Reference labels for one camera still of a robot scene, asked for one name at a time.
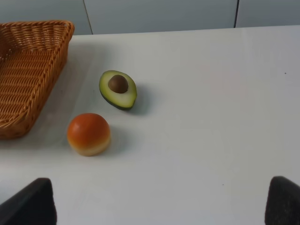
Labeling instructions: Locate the halved green avocado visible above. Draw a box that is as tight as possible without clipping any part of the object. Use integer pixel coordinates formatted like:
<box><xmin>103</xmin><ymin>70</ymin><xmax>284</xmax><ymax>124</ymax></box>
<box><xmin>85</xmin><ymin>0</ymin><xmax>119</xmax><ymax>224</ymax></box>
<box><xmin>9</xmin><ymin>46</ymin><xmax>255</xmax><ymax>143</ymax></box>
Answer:
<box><xmin>99</xmin><ymin>70</ymin><xmax>137</xmax><ymax>110</ymax></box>

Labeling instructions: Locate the orange round bun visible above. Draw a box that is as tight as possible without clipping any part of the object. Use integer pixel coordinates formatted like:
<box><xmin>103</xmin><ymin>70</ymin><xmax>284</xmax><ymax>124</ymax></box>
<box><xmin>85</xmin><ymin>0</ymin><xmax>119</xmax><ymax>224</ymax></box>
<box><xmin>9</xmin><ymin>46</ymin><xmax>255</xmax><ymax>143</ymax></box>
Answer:
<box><xmin>67</xmin><ymin>113</ymin><xmax>111</xmax><ymax>157</ymax></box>

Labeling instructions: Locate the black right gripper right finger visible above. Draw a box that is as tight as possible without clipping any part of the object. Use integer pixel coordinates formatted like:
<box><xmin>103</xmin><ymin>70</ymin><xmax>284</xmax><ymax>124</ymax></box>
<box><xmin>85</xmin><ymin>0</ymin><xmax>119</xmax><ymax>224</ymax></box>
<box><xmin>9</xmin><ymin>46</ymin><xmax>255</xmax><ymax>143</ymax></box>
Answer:
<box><xmin>264</xmin><ymin>176</ymin><xmax>300</xmax><ymax>225</ymax></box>

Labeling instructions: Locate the brown wicker basket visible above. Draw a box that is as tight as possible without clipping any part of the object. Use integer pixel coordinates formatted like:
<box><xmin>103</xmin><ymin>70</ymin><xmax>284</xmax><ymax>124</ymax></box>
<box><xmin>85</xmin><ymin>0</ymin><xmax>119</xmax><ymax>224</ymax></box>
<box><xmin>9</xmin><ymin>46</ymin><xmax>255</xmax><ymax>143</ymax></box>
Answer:
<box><xmin>0</xmin><ymin>20</ymin><xmax>75</xmax><ymax>140</ymax></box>

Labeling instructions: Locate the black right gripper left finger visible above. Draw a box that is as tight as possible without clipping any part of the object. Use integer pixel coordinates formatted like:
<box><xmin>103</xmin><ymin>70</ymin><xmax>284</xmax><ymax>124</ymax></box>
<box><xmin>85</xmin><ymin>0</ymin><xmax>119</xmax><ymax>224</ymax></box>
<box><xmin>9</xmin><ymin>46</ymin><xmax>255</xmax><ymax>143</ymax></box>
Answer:
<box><xmin>0</xmin><ymin>178</ymin><xmax>57</xmax><ymax>225</ymax></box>

